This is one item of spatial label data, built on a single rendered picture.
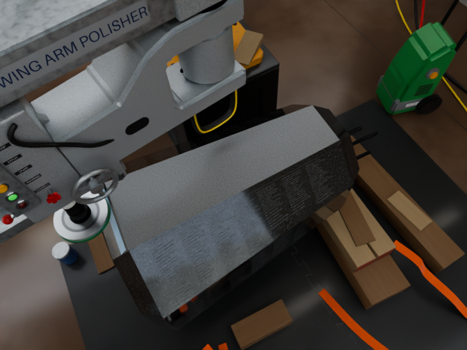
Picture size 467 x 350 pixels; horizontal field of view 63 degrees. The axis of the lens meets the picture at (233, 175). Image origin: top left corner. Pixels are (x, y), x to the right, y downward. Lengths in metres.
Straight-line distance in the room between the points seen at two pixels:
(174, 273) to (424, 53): 1.97
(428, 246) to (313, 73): 1.53
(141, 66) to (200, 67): 0.24
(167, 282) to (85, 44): 0.99
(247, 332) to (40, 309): 1.20
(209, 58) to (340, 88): 1.93
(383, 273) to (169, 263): 1.19
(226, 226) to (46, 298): 1.33
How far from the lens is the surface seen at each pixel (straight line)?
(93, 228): 1.56
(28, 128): 1.07
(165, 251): 1.56
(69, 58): 0.99
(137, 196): 1.63
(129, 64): 1.13
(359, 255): 2.14
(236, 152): 1.66
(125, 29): 1.01
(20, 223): 1.41
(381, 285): 2.23
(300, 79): 3.08
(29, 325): 2.57
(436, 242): 2.43
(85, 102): 1.19
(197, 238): 1.57
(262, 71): 2.09
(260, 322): 2.10
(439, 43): 2.69
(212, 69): 1.28
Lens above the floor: 2.21
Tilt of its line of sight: 60 degrees down
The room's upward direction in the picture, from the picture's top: 6 degrees counter-clockwise
